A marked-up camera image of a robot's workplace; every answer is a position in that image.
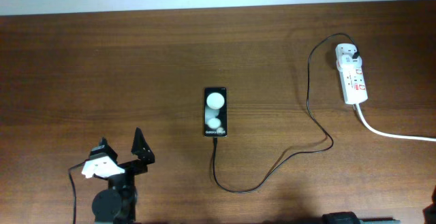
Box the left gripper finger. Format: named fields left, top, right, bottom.
left=131, top=127, right=155, bottom=165
left=89, top=137, right=118, bottom=163

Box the white USB charger adapter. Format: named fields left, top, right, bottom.
left=335, top=44, right=362, bottom=71

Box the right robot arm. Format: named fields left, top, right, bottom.
left=321, top=190, right=435, bottom=224

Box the white power strip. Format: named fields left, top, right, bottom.
left=337, top=60, right=368, bottom=105

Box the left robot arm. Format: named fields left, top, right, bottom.
left=82, top=128, right=155, bottom=223

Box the black Samsung flip phone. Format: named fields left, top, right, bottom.
left=203, top=87, right=228, bottom=138

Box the black USB charging cable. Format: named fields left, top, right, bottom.
left=212, top=33, right=360, bottom=194

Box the left camera black cable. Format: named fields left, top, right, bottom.
left=67, top=161, right=86, bottom=224

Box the white power strip cord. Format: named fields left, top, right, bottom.
left=353, top=103, right=436, bottom=142

